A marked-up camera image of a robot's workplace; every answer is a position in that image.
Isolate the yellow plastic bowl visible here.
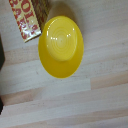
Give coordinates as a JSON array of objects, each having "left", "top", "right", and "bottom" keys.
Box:
[{"left": 37, "top": 15, "right": 85, "bottom": 79}]

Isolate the red yellow snack box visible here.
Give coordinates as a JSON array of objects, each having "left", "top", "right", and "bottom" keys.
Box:
[{"left": 8, "top": 0, "right": 52, "bottom": 43}]

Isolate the black fabric storage box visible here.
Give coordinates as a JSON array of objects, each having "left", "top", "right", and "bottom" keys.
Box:
[{"left": 0, "top": 34, "right": 6, "bottom": 114}]

